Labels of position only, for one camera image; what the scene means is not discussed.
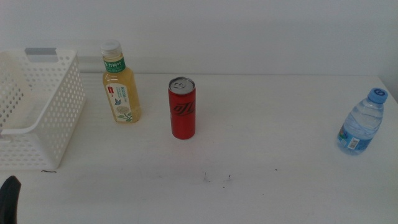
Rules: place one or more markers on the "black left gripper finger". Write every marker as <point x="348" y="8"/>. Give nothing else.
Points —
<point x="8" y="202"/>

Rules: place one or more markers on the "slim red soda can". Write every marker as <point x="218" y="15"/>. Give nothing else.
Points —
<point x="182" y="124"/>

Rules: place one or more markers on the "clear water bottle blue cap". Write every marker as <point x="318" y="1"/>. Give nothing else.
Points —
<point x="360" y="124"/>

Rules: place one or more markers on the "short dark thread piece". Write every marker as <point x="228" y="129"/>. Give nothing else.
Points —
<point x="49" y="171"/>

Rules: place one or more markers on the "white perforated plastic basket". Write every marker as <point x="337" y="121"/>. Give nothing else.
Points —
<point x="62" y="124"/>

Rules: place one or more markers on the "yellow tea bottle green label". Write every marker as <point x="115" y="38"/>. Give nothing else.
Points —
<point x="121" y="93"/>

